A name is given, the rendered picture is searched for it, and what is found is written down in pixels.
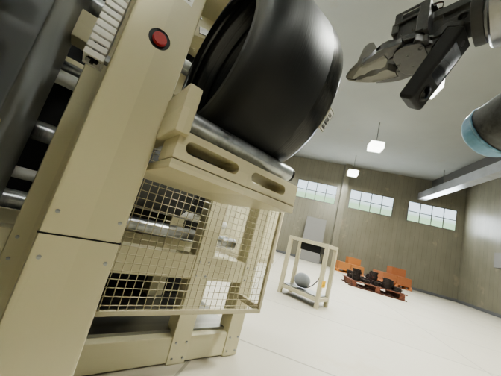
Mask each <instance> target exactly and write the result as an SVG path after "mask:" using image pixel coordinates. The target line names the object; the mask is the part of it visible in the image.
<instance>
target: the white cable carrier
mask: <svg viewBox="0 0 501 376"><path fill-rule="evenodd" d="M130 2H131V0H106V1H105V3H104V6H103V7H102V11H101V12H100V14H99V17H98V18H97V21H96V23H95V25H94V27H93V29H92V33H91V34H90V36H89V39H88V41H87V42H86V46H85V47H84V49H83V60H82V62H84V63H85V64H87V65H89V66H91V67H93V68H95V69H97V70H98V71H101V70H102V68H103V65H105V66H108V63H109V62H110V58H111V57H110V56H108V54H109V52H110V49H111V47H112V44H113V42H114V39H115V38H116V35H117V32H118V31H119V28H120V26H121V24H122V21H123V19H124V17H125V14H126V12H127V9H128V7H129V5H130Z"/></svg>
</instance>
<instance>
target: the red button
mask: <svg viewBox="0 0 501 376"><path fill-rule="evenodd" d="M152 40H153V41H154V43H155V44H156V45H157V46H159V47H164V46H165V45H166V43H167V39H166V36H165V35H164V34H163V33H162V32H160V31H155V32H154V33H153V35H152Z"/></svg>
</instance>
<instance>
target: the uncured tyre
mask: <svg viewBox="0 0 501 376"><path fill-rule="evenodd" d="M342 69H343V51H342V47H341V43H340V40H339V37H338V34H337V32H336V30H335V29H334V27H333V26H332V25H331V23H330V22H329V20H328V19H327V18H326V17H325V15H324V14H323V12H322V11H321V9H320V8H319V7H318V6H317V5H316V3H315V1H314V0H230V1H229V3H228V4H227V6H226V7H225V8H224V9H223V11H222V12H221V14H220V15H219V16H218V18H217V20H216V21H215V22H214V24H213V26H212V27H211V29H210V30H209V32H208V34H207V35H206V37H205V39H204V41H203V42H202V44H201V47H200V48H199V50H198V52H197V54H196V55H195V59H194V60H193V62H192V65H191V66H190V69H189V71H188V74H187V76H186V79H185V81H184V83H183V87H182V90H183V89H184V88H186V87H187V86H188V85H189V84H194V85H195V86H197V87H199V88H200V89H202V90H203V93H202V96H201V100H200V104H199V105H198V109H197V111H196V113H197V114H198V115H199V116H202V117H204V118H205V119H207V120H209V121H210V122H212V123H214V124H215V125H217V126H219V127H220V128H223V129H224V130H226V131H228V132H230V133H231V134H233V135H235V136H237V137H238V138H240V139H242V140H244V141H245V142H247V143H249V144H251V145H253V146H254V147H256V148H258V149H259V150H261V151H264V152H265V153H266V154H269V155H270V156H272V157H274V158H276V159H277V160H279V161H281V162H282V163H283V162H284V161H286V160H288V159H289V158H290V157H291V156H293V155H294V154H296V153H297V152H298V151H299V150H300V149H301V148H302V147H304V146H305V144H306V143H307V142H308V141H309V140H310V139H311V138H312V136H313V135H314V134H315V132H316V131H317V130H318V129H319V125H320V124H321V122H322V121H323V119H324V117H325V116H326V114H327V112H328V110H329V109H330V108H331V105H332V103H333V100H334V98H335V94H336V93H337V90H338V86H339V84H340V80H341V74H342ZM182 90H181V91H182Z"/></svg>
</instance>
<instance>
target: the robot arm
mask: <svg viewBox="0 0 501 376"><path fill-rule="evenodd" d="M439 3H443V6H444V2H443V1H439V2H436V3H434V4H433V1H432V0H425V1H423V2H421V3H420V4H417V5H415V6H414V7H411V8H409V9H408V10H405V11H403V12H402V13H399V14H397V15H396V18H395V23H394V25H393V26H392V31H391V36H392V37H393V40H388V41H386V42H384V43H383V44H381V45H380V46H378V47H376V45H375V43H368V44H367V45H366V46H365V47H364V48H363V50H362V53H361V55H360V57H359V60H358V62H357V63H356V64H355V66H353V67H352V68H351V69H350V71H349V72H348V73H347V75H346V79H347V80H349V81H357V82H365V83H374V82H376V83H386V82H394V81H400V80H403V79H405V78H408V77H410V76H412V77H411V78H410V80H409V82H408V83H407V84H406V85H405V87H404V88H403V90H402V91H401V93H400V97H401V99H402V100H403V101H404V103H405V104H406V105H407V107H408V108H411V109H415V110H421V109H422V108H423V106H424V105H425V104H426V103H427V102H428V100H429V99H430V98H431V96H432V95H433V93H434V92H435V91H436V90H437V88H438V87H439V86H440V84H441V83H442V82H443V80H444V79H445V78H446V77H447V75H448V74H449V73H450V71H451V70H452V69H453V67H454V66H455V65H456V64H457V62H458V61H459V59H460V58H461V56H462V55H463V54H464V53H465V52H466V51H467V49H468V48H469V46H470V43H469V40H468V38H470V37H472V39H473V44H474V46H475V47H478V46H482V45H484V44H487V43H488V41H489V43H490V46H491V48H497V47H500V46H501V0H459V1H457V2H454V3H452V4H450V5H448V6H446V7H443V6H442V7H440V8H438V5H437V4H439ZM417 7H418V8H417ZM415 8H417V9H415ZM414 9H415V10H414ZM439 9H440V10H439ZM411 10H412V11H411ZM409 11H411V12H409ZM408 12H409V13H408ZM405 13H406V14H405ZM404 14H405V15H404ZM461 135H462V137H463V140H464V141H465V143H466V144H467V146H469V147H470V148H471V149H472V150H474V151H475V152H476V153H478V154H481V155H483V156H486V157H501V93H500V94H499V95H497V96H495V97H494V98H492V99H491V100H490V101H488V102H487V103H485V104H484V105H482V106H481V107H479V108H476V109H475V110H473V111H472V113H471V114H470V115H469V116H468V117H467V118H466V119H465V120H464V121H463V123H462V126H461Z"/></svg>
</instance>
